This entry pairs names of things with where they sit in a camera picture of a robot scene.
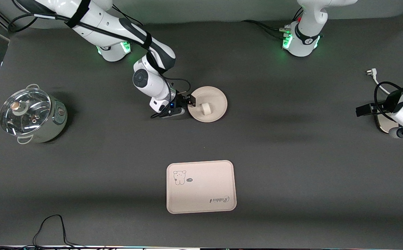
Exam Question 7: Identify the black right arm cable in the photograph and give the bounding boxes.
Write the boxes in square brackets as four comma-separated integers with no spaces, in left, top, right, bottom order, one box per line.
[9,0,192,119]

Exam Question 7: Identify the thin black looped cable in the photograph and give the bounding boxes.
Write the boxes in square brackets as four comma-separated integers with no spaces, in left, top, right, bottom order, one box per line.
[33,214,84,249]

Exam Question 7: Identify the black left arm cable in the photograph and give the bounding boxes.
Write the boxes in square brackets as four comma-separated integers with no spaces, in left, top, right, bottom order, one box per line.
[374,35,403,123]

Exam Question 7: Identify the round cream plate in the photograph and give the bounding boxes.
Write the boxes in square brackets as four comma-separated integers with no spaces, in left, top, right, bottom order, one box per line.
[187,86,228,123]

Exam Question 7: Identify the black left arm base cables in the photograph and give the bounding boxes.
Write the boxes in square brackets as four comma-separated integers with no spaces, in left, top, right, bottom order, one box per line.
[241,7,304,39]

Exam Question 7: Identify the black right arm base cables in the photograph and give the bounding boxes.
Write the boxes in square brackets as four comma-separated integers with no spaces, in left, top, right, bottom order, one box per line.
[110,3,143,27]

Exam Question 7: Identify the white toaster power cord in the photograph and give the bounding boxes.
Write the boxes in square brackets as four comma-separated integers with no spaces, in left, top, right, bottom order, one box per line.
[366,69,391,96]

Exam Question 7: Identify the glass pot lid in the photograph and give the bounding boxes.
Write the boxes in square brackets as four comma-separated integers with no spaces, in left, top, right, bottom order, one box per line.
[0,88,52,136]

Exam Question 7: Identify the black arm base cables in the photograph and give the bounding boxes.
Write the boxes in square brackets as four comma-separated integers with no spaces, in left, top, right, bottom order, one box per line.
[110,3,143,27]
[241,7,304,39]

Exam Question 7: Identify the cream tray with rabbit print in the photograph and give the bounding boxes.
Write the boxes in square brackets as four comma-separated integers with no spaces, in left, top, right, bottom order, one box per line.
[166,160,237,214]

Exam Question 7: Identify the cream toaster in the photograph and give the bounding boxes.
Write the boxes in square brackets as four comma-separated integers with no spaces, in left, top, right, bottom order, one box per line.
[376,113,402,134]

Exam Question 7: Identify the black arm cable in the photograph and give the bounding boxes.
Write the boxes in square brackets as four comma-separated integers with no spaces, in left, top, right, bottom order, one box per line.
[374,35,403,123]
[9,0,192,119]

